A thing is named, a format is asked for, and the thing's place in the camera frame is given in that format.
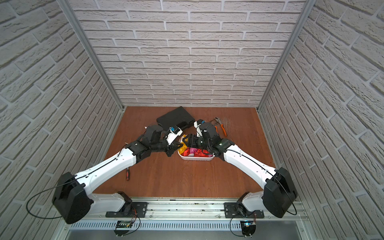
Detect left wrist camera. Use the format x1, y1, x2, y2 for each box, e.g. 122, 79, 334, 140
166, 126, 183, 146

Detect orange handled pliers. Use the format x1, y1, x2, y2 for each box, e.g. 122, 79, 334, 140
211, 117, 228, 137

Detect controller board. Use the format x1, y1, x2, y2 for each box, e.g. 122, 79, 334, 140
240, 221, 257, 237
114, 221, 135, 237

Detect left controller board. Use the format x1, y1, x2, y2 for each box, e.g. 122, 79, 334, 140
114, 221, 135, 237

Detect red handled screwdriver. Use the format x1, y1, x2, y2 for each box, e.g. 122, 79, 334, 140
126, 168, 131, 181

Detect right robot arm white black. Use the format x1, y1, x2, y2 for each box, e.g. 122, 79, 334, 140
182, 121, 298, 218

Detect yellow tea bag packet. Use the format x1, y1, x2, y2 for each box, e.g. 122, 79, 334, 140
178, 142, 188, 155

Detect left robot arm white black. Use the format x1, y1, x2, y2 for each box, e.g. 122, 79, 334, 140
52, 125, 183, 224

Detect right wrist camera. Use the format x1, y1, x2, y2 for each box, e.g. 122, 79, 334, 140
194, 119, 206, 137

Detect aluminium rail frame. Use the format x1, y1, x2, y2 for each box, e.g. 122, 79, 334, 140
53, 198, 316, 240

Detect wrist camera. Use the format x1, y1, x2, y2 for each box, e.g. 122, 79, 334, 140
194, 119, 206, 137
166, 126, 183, 146

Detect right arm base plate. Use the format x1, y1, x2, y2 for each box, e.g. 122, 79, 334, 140
224, 203, 265, 219

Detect right controller board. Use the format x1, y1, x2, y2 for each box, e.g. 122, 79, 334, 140
240, 221, 257, 237

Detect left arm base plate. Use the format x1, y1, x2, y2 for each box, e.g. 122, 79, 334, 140
106, 202, 148, 218

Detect black plastic tool case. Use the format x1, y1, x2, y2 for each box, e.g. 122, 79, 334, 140
157, 107, 195, 131

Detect white plastic storage box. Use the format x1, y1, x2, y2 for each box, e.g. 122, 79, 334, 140
178, 135, 214, 161

